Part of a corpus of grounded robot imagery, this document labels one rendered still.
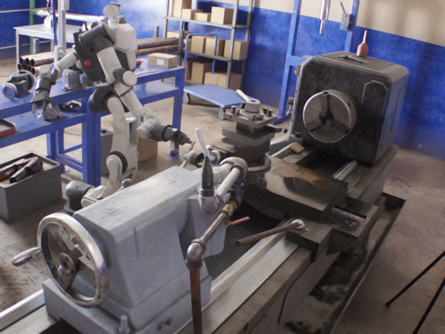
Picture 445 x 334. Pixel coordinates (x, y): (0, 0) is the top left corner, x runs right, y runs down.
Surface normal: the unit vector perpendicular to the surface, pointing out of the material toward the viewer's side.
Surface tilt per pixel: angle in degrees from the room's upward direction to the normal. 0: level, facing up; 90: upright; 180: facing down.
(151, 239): 76
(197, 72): 90
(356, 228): 0
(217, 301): 0
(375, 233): 0
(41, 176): 90
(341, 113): 90
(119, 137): 90
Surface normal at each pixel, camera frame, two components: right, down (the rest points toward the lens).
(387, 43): -0.55, 0.30
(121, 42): 0.63, 0.11
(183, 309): 0.83, 0.31
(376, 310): 0.10, -0.90
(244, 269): 0.69, -0.36
